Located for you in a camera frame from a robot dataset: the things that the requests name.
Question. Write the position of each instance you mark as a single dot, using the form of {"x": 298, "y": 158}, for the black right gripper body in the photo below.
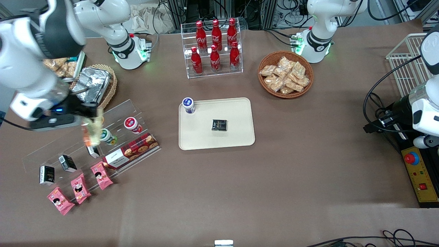
{"x": 76, "y": 106}

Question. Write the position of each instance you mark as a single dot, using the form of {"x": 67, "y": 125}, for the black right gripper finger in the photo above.
{"x": 93, "y": 107}
{"x": 92, "y": 116}

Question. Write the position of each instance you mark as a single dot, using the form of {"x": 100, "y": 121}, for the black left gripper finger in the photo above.
{"x": 372, "y": 128}
{"x": 387, "y": 120}

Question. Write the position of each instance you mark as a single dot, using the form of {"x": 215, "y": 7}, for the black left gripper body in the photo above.
{"x": 399, "y": 107}

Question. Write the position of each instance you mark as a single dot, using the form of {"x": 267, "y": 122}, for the triangle sandwich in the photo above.
{"x": 92, "y": 132}

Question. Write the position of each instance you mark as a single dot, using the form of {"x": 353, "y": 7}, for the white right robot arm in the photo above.
{"x": 31, "y": 61}

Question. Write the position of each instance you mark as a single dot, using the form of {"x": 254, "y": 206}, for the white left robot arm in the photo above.
{"x": 322, "y": 20}

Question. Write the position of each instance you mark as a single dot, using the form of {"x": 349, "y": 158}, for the white rectangular snack tray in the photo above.
{"x": 81, "y": 63}

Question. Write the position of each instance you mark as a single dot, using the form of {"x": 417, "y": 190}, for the cream plastic serving tray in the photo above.
{"x": 236, "y": 116}

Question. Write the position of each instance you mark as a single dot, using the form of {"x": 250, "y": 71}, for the stacked aluminium foil containers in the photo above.
{"x": 94, "y": 84}

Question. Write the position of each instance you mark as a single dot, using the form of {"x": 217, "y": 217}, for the foil container in basket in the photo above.
{"x": 111, "y": 89}

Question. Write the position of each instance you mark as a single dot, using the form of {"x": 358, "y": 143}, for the green-lid yogurt cup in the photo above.
{"x": 108, "y": 137}

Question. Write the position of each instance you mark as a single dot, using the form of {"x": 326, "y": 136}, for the clear acrylic stepped display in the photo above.
{"x": 123, "y": 108}

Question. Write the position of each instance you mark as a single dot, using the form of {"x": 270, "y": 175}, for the puffed rice snack packet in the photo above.
{"x": 71, "y": 69}
{"x": 58, "y": 70}

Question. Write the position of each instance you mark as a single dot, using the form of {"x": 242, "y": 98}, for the small black carton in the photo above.
{"x": 67, "y": 163}
{"x": 47, "y": 175}
{"x": 93, "y": 151}

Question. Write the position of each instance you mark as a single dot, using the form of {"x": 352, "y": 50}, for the red-lid yogurt cup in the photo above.
{"x": 131, "y": 124}

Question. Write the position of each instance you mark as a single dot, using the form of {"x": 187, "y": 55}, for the red plaid cookie box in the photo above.
{"x": 137, "y": 149}

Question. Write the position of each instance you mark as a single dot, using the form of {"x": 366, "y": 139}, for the pink snack packet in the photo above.
{"x": 80, "y": 188}
{"x": 60, "y": 201}
{"x": 101, "y": 175}

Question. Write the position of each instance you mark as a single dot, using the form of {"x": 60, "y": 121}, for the yellow emergency stop control box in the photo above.
{"x": 423, "y": 175}

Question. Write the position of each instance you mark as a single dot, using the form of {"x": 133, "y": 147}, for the clear-wrapped rice cracker packet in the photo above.
{"x": 280, "y": 73}
{"x": 298, "y": 70}
{"x": 294, "y": 85}
{"x": 267, "y": 70}
{"x": 273, "y": 83}
{"x": 285, "y": 62}
{"x": 286, "y": 90}

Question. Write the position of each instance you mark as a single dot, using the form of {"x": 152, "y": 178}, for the blue-lid yogurt cup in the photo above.
{"x": 188, "y": 104}

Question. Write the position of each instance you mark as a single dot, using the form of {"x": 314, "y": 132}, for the crumpled beige paper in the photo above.
{"x": 147, "y": 20}

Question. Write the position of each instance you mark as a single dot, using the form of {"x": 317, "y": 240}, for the red cola bottle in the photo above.
{"x": 232, "y": 32}
{"x": 234, "y": 58}
{"x": 215, "y": 61}
{"x": 216, "y": 34}
{"x": 201, "y": 37}
{"x": 196, "y": 63}

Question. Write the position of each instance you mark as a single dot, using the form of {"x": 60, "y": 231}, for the round brown wicker basket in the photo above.
{"x": 265, "y": 87}

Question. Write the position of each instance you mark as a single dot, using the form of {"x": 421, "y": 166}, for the clear acrylic bottle rack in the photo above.
{"x": 192, "y": 34}

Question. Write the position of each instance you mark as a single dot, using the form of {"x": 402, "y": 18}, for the black snack packet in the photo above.
{"x": 219, "y": 125}

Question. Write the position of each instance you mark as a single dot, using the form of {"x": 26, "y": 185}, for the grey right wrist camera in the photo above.
{"x": 51, "y": 122}

